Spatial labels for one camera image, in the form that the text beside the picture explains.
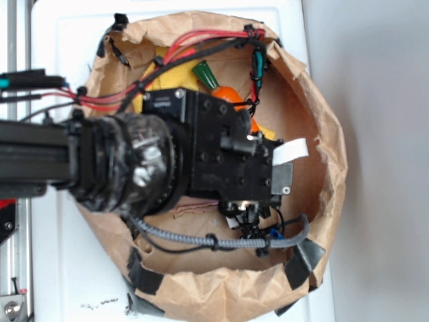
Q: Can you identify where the orange toy carrot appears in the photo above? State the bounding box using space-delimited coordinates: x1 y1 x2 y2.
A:
192 60 261 132

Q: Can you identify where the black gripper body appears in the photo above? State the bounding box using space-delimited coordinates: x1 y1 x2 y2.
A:
143 88 293 214

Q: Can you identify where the red wire bundle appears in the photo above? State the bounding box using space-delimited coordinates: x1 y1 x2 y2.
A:
75 28 265 111

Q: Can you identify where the brown paper bag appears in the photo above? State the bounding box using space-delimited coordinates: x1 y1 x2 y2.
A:
52 9 347 322

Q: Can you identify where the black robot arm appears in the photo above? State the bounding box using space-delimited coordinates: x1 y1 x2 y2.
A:
1 88 293 216

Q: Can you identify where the white ribbon cable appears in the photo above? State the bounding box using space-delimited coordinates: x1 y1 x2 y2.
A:
273 138 309 167

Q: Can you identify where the yellow cloth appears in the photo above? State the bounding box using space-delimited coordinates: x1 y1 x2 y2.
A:
132 46 275 140

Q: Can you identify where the metal rail with bracket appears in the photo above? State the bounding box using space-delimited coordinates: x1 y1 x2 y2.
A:
1 1 35 321

